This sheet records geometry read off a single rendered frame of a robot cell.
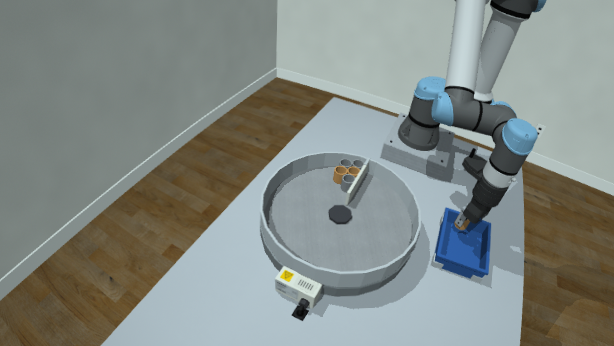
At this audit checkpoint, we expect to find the blue crate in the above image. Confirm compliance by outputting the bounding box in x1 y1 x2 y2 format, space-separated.
431 207 491 283

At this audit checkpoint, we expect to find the bronze bushing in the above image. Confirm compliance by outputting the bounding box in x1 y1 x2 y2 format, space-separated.
347 167 360 178
454 220 470 230
333 166 347 184

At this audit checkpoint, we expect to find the grey metal bushing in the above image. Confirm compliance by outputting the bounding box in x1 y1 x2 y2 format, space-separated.
352 159 364 170
340 174 355 193
339 159 352 169

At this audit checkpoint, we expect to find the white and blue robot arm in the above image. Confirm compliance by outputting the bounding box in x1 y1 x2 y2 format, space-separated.
398 0 546 176

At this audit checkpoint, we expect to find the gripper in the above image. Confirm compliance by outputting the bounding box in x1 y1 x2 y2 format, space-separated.
455 148 516 227

